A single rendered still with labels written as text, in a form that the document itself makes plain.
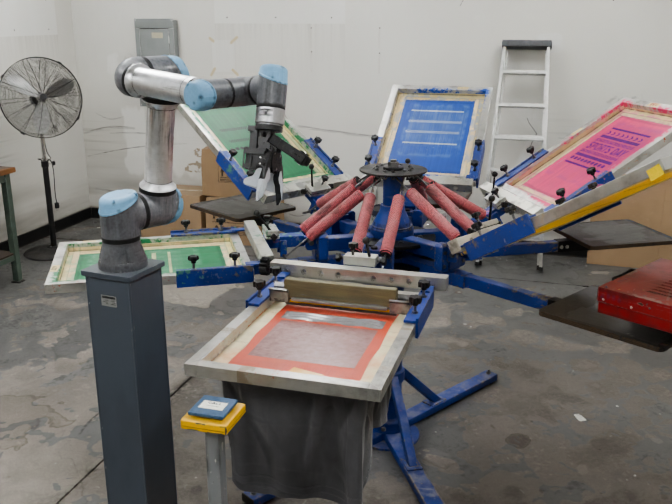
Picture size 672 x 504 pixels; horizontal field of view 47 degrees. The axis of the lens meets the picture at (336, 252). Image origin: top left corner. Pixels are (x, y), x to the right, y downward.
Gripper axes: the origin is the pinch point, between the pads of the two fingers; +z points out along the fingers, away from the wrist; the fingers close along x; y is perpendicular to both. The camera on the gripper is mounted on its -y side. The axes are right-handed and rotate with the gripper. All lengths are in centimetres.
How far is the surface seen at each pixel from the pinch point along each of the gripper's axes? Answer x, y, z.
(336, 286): -73, 1, 24
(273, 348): -42, 11, 43
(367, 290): -73, -10, 24
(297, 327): -59, 9, 38
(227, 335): -39, 25, 40
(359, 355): -44, -16, 42
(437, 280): -94, -31, 19
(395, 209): -127, -6, -7
